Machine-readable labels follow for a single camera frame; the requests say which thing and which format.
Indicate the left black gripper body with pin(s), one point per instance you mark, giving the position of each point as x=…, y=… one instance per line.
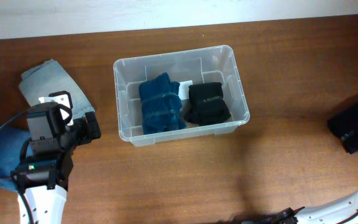
x=82, y=130

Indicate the light blue jeans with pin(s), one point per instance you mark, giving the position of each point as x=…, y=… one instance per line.
x=51, y=77

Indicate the medium blue jeans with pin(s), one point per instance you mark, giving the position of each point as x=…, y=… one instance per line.
x=11, y=141

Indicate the dark teal garment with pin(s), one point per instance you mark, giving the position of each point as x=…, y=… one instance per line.
x=160, y=105

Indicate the small black garment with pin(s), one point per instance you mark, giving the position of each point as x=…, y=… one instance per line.
x=207, y=106

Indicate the large black garment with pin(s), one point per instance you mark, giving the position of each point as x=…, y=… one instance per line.
x=344, y=126

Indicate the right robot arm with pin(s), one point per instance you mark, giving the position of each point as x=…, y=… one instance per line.
x=332, y=212

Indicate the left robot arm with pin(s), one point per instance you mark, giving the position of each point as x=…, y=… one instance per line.
x=42, y=175

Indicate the white label in bin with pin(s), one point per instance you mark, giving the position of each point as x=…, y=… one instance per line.
x=183, y=91

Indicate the clear plastic storage bin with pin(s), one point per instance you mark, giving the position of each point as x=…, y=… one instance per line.
x=211, y=64

